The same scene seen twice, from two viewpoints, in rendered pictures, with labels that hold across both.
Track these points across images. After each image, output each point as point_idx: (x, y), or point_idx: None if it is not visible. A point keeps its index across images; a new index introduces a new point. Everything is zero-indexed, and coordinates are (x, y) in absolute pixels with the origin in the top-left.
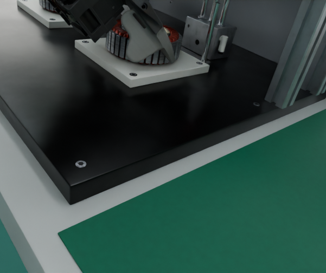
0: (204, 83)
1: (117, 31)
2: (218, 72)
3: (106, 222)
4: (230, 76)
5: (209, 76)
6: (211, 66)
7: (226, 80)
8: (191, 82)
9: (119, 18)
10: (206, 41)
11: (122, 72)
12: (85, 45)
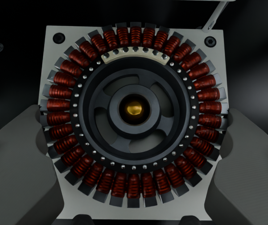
0: (249, 77)
1: (138, 198)
2: (221, 18)
3: None
4: (241, 14)
5: (231, 49)
6: (199, 12)
7: (253, 33)
8: (239, 94)
9: (37, 120)
10: (227, 2)
11: (205, 218)
12: (64, 214)
